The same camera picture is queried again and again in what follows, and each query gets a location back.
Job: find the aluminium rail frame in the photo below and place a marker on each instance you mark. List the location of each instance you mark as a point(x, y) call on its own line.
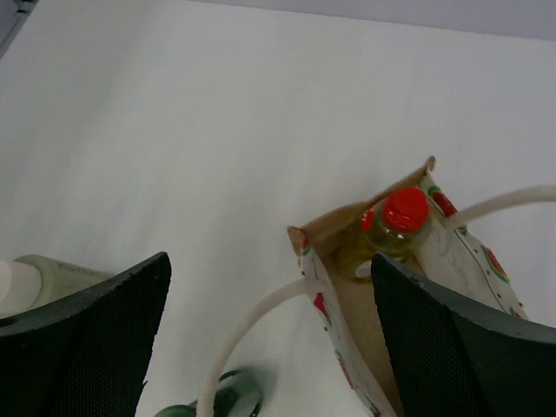
point(14, 13)

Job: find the dark sauce bottle red cap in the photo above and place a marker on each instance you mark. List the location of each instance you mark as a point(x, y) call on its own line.
point(238, 394)

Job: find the burlap canvas bag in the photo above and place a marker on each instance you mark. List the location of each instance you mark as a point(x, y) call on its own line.
point(341, 290)

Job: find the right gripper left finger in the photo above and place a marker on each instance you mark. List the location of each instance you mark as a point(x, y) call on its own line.
point(88, 353)

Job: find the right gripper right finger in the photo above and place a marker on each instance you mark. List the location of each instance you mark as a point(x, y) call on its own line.
point(454, 356)

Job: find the oil bottle red cap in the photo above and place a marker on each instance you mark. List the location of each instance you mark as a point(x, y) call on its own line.
point(395, 226)

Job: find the white jar with lid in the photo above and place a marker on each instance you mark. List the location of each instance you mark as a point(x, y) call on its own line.
point(32, 281)

